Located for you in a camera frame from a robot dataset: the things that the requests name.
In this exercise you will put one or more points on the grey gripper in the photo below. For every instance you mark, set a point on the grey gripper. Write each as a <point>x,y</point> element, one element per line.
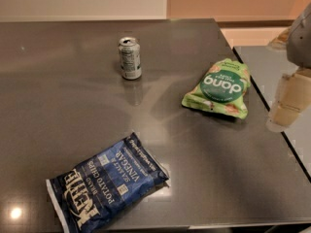
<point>300,43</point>

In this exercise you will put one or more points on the green rice chip bag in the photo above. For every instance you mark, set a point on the green rice chip bag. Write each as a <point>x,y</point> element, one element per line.
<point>221,90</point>

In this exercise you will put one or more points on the blue kettle chip bag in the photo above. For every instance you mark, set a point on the blue kettle chip bag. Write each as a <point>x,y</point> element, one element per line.
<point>91,194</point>

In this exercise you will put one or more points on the grey side table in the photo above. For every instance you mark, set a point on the grey side table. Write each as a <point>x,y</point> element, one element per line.
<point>267,67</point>

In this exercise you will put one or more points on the silver soda can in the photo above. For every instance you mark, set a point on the silver soda can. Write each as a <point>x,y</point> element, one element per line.
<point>129,51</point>

